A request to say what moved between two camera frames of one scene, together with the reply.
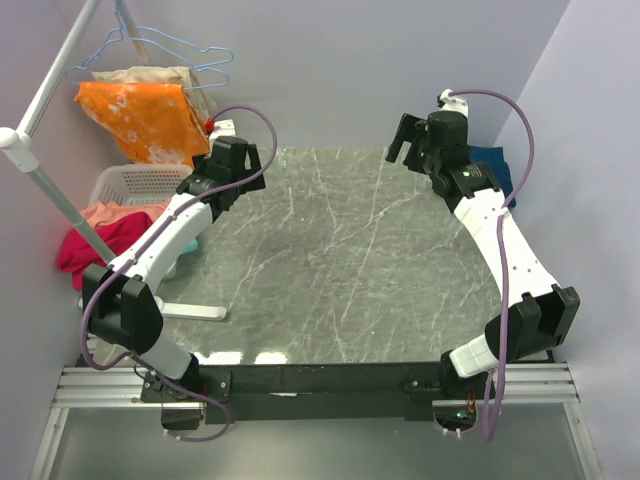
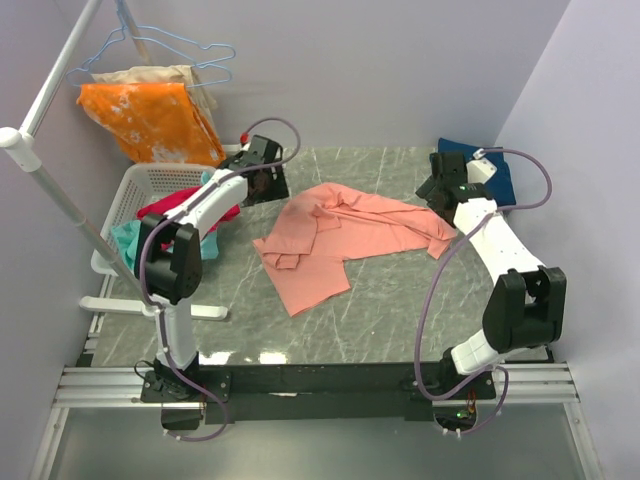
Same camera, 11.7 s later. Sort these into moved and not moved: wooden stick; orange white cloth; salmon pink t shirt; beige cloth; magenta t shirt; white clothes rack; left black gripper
Moved: salmon pink t shirt; magenta t shirt; left black gripper
Not moved: wooden stick; beige cloth; orange white cloth; white clothes rack
